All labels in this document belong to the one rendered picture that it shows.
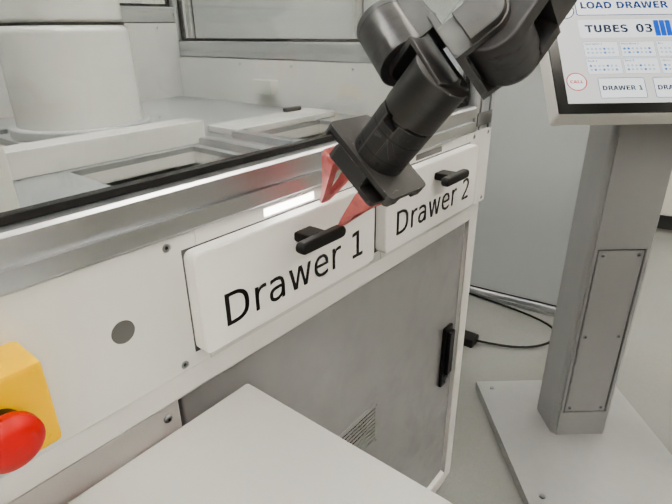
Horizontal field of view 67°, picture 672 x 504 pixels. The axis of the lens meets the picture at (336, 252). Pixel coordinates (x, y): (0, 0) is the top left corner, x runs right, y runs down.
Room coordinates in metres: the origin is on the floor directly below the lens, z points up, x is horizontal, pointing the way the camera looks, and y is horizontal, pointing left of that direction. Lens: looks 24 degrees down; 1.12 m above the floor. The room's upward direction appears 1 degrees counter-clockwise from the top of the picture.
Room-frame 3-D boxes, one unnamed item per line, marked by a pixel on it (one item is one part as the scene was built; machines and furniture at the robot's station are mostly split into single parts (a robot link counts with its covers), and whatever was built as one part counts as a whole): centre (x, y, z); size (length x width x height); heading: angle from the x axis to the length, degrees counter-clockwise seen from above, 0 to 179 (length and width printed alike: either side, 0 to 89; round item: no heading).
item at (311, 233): (0.52, 0.02, 0.91); 0.07 x 0.04 x 0.01; 141
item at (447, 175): (0.77, -0.18, 0.91); 0.07 x 0.04 x 0.01; 141
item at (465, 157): (0.78, -0.16, 0.87); 0.29 x 0.02 x 0.11; 141
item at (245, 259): (0.54, 0.05, 0.87); 0.29 x 0.02 x 0.11; 141
